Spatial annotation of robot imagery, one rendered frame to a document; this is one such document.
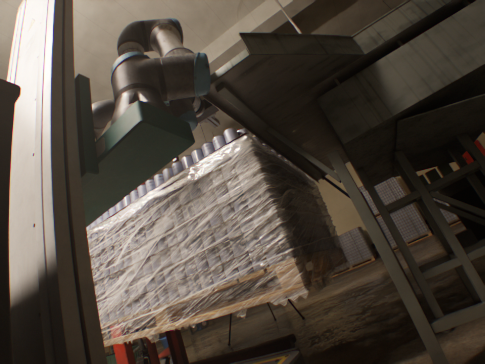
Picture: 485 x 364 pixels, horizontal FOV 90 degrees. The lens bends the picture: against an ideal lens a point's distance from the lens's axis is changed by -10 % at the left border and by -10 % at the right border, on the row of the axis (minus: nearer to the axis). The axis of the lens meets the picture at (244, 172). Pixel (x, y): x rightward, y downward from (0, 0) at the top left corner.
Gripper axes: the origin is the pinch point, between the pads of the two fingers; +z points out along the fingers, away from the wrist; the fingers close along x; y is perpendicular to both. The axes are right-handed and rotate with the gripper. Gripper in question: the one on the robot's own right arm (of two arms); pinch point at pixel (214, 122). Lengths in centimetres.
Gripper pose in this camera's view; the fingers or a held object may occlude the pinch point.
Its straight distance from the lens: 117.5
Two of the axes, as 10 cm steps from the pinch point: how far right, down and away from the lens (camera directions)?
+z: 4.2, 2.4, 8.8
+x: 8.5, -4.3, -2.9
